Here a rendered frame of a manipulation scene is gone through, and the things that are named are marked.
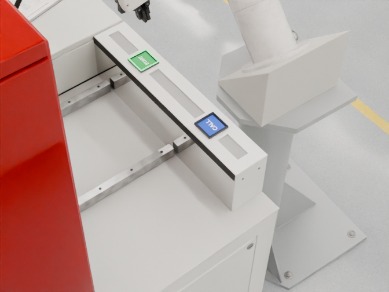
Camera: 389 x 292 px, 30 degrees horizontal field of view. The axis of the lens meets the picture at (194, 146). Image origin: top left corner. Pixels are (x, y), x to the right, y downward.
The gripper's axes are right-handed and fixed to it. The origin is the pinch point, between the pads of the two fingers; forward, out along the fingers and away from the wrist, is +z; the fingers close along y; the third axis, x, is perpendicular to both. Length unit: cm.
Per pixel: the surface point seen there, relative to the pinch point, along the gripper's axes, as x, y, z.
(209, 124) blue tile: -25.6, -3.6, 14.7
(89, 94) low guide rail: 8.3, -17.2, 23.5
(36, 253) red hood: -66, -49, -55
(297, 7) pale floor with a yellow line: 66, 106, 137
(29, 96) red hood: -66, -41, -76
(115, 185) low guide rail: -19.0, -27.8, 21.7
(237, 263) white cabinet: -46, -16, 39
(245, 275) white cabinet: -46, -15, 50
